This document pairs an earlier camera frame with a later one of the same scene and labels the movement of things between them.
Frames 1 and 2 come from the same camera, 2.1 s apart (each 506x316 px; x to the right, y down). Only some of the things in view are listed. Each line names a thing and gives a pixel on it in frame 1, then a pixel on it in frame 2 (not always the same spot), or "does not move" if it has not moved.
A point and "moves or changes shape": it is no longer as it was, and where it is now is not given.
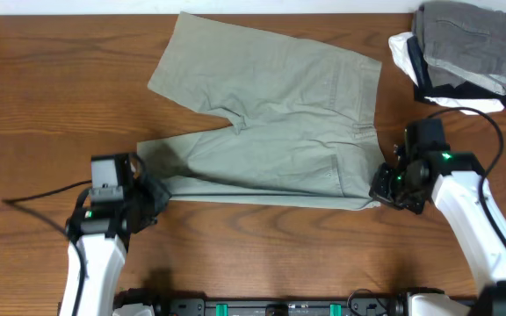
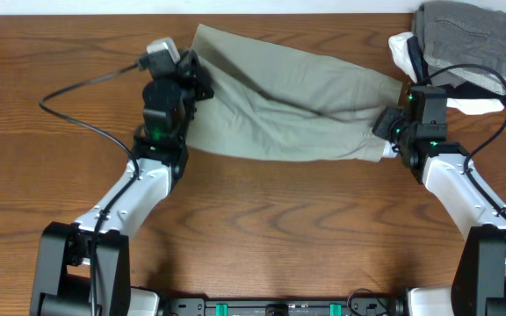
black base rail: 355,306 does not move
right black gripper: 379,189 -> 380,128
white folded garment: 399,46 does not move
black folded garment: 419,71 does not move
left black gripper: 161,195 -> 188,74
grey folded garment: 463,43 does not move
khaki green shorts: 303,132 moves or changes shape
